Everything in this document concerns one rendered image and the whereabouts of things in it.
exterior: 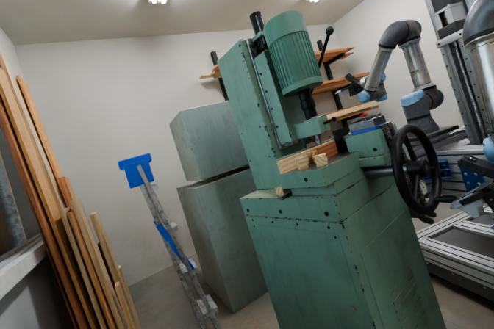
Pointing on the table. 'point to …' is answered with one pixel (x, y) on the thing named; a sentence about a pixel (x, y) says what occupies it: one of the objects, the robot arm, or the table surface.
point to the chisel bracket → (312, 127)
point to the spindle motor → (292, 53)
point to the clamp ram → (340, 138)
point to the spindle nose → (307, 103)
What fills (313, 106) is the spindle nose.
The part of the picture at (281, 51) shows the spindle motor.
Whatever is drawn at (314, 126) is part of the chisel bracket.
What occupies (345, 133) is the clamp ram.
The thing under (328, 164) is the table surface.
